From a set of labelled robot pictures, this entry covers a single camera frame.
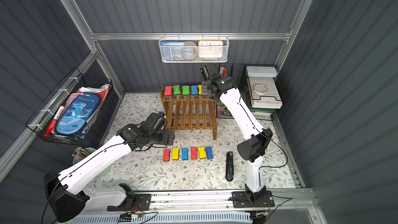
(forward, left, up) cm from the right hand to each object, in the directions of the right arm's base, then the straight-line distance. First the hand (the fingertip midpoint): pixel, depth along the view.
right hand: (213, 86), depth 80 cm
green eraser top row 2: (0, +15, -3) cm, 15 cm away
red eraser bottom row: (-25, +27, -31) cm, 48 cm away
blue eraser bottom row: (-23, +2, -30) cm, 38 cm away
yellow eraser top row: (+1, +7, -3) cm, 7 cm away
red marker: (-22, +68, +3) cm, 72 cm away
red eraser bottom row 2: (-24, +11, -30) cm, 40 cm away
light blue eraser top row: (0, +10, -3) cm, 11 cm away
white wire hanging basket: (+20, -7, +3) cm, 22 cm away
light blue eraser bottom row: (-24, +17, -32) cm, 43 cm away
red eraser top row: (-1, +25, -3) cm, 25 cm away
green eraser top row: (+1, +20, -3) cm, 20 cm away
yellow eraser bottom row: (-26, +22, -30) cm, 45 cm away
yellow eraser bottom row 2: (-24, +6, -31) cm, 39 cm away
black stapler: (-32, -9, -27) cm, 43 cm away
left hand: (-23, +24, -12) cm, 35 cm away
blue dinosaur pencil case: (-22, +58, +4) cm, 62 cm away
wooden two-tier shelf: (-4, +8, -18) cm, 20 cm away
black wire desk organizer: (+31, -20, -15) cm, 40 cm away
